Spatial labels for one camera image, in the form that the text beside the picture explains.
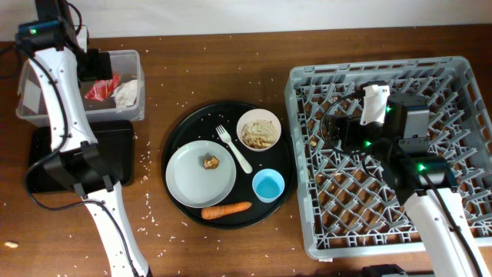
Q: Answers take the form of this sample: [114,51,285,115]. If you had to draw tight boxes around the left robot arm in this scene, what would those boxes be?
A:
[15,1,151,276]

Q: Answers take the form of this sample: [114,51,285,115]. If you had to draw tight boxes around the pink bowl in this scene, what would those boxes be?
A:
[236,108,282,152]

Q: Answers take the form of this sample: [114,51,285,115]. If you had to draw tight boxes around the red snack wrapper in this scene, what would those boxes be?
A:
[85,74,121,102]

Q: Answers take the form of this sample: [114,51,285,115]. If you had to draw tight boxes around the blue cup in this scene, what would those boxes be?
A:
[252,169,285,203]

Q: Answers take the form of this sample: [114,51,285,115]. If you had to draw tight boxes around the clear plastic bin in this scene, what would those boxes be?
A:
[15,50,145,127]

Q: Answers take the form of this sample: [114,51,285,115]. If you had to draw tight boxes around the white plastic fork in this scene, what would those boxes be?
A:
[215,125,253,174]

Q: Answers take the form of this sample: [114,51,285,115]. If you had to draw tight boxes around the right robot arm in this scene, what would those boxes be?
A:
[321,93,490,276]

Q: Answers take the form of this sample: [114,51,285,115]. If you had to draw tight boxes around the black rectangular tray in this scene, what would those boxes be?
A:
[27,120,135,193]

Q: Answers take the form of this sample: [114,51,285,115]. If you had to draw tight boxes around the grey dishwasher rack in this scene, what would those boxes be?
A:
[284,56,491,261]

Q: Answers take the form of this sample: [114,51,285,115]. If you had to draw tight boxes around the peanut on table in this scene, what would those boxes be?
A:
[5,241,18,249]

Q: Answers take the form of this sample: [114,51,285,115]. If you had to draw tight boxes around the orange carrot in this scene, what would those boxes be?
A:
[201,202,252,220]

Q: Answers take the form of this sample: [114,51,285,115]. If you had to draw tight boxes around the rice and peanut waste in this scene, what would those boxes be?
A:
[241,119,278,149]

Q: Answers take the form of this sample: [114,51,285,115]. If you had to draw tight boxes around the round black tray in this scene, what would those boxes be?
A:
[162,101,297,229]

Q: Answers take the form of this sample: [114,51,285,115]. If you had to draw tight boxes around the light grey plate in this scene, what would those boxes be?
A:
[165,140,236,208]

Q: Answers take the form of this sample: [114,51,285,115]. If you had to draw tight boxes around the brown food scrap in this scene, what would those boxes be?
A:
[203,155,220,170]

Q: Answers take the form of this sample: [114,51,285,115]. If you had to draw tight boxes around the white tissue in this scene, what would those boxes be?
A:
[112,79,138,108]

